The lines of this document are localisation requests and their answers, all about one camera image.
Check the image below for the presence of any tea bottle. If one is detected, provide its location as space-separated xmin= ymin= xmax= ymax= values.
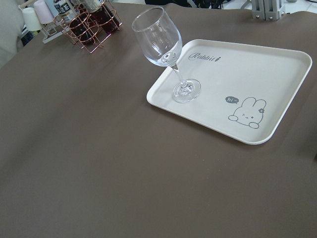
xmin=68 ymin=0 xmax=101 ymax=48
xmin=53 ymin=0 xmax=76 ymax=23
xmin=87 ymin=0 xmax=119 ymax=34

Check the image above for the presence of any clear wine glass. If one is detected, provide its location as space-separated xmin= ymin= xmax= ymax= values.
xmin=132 ymin=6 xmax=201 ymax=103

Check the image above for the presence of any cream rabbit tray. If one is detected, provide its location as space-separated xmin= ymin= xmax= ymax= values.
xmin=147 ymin=39 xmax=312 ymax=145

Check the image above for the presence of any white cup rack wooden handle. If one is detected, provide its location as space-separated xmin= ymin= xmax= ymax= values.
xmin=18 ymin=0 xmax=62 ymax=44

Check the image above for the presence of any white cup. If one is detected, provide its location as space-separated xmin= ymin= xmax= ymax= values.
xmin=22 ymin=7 xmax=42 ymax=31

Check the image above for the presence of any pink cup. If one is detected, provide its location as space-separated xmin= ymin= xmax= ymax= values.
xmin=33 ymin=0 xmax=54 ymax=24

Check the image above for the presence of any aluminium frame post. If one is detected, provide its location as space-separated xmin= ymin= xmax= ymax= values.
xmin=251 ymin=0 xmax=285 ymax=21

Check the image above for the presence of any copper wire bottle basket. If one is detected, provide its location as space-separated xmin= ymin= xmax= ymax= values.
xmin=53 ymin=0 xmax=122 ymax=53

